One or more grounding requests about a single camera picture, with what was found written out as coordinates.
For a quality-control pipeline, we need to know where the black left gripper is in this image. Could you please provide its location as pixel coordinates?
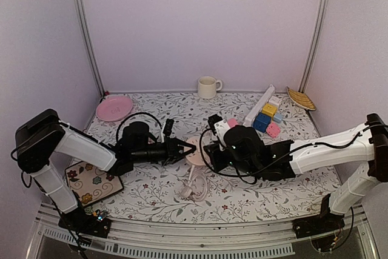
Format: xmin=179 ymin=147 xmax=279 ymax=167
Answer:
xmin=132 ymin=137 xmax=195 ymax=166

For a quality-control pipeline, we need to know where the pink triangular power strip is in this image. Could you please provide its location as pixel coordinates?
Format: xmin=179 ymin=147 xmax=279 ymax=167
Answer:
xmin=227 ymin=118 xmax=238 ymax=128

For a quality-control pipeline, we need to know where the round pink power strip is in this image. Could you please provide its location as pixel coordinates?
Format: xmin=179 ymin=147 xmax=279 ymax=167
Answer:
xmin=186 ymin=136 xmax=212 ymax=166

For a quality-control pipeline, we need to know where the large white power adapter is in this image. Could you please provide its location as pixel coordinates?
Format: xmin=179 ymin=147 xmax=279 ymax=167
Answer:
xmin=214 ymin=119 xmax=231 ymax=144

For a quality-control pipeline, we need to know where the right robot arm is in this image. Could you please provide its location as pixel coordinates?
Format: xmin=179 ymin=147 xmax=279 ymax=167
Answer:
xmin=199 ymin=113 xmax=387 ymax=232

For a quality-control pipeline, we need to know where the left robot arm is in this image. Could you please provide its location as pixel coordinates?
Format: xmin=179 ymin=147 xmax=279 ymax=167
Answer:
xmin=10 ymin=109 xmax=196 ymax=231

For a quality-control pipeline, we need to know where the dark blue cube socket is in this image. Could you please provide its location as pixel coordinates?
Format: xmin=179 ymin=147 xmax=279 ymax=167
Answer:
xmin=252 ymin=113 xmax=272 ymax=133

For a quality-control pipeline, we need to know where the pink flat socket adapter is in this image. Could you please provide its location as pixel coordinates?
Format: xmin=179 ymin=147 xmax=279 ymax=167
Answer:
xmin=266 ymin=122 xmax=281 ymax=138

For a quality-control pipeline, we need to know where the yellow cube socket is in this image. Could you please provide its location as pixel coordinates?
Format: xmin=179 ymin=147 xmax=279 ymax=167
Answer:
xmin=261 ymin=103 xmax=278 ymax=118

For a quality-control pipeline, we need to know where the pale blue cube socket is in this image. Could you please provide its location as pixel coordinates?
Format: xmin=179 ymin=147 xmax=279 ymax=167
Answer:
xmin=272 ymin=113 xmax=283 ymax=124

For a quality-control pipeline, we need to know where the white cube socket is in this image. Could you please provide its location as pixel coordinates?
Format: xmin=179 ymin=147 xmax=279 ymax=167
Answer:
xmin=268 ymin=95 xmax=282 ymax=107

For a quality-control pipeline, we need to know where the long white power strip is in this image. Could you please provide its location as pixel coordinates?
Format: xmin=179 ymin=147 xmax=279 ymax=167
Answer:
xmin=243 ymin=84 xmax=275 ymax=127

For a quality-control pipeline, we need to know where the cream ceramic mug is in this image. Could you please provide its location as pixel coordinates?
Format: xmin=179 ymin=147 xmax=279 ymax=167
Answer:
xmin=197 ymin=76 xmax=223 ymax=99

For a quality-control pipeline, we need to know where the pink plastic plate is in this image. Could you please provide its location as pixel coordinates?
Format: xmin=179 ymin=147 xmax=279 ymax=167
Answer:
xmin=96 ymin=96 xmax=133 ymax=122

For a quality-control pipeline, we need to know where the floral square tray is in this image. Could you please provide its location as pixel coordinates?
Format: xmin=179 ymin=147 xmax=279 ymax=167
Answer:
xmin=65 ymin=161 xmax=124 ymax=207

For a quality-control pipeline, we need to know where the yellow leaf shaped dish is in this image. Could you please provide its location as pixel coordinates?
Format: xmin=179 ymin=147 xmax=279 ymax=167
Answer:
xmin=287 ymin=87 xmax=316 ymax=111

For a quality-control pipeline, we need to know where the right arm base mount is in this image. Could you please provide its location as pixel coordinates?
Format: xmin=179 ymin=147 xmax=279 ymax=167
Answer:
xmin=292 ymin=213 xmax=344 ymax=238

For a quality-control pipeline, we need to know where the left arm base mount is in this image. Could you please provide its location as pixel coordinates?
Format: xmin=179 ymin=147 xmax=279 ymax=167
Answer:
xmin=58 ymin=207 xmax=112 ymax=238

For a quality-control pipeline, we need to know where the aluminium right corner post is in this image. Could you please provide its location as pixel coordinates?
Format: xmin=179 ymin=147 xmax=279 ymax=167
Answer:
xmin=298 ymin=0 xmax=329 ymax=93

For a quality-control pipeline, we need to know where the aluminium corner post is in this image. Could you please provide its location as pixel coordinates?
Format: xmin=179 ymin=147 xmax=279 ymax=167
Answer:
xmin=74 ymin=0 xmax=105 ymax=98
xmin=298 ymin=0 xmax=329 ymax=93

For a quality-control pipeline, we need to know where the aluminium front rail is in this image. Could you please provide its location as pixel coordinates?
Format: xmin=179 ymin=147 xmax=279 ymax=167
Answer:
xmin=26 ymin=203 xmax=383 ymax=258

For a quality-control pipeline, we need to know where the aluminium left corner post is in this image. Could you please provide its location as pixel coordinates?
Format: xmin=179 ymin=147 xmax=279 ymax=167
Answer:
xmin=74 ymin=0 xmax=105 ymax=98

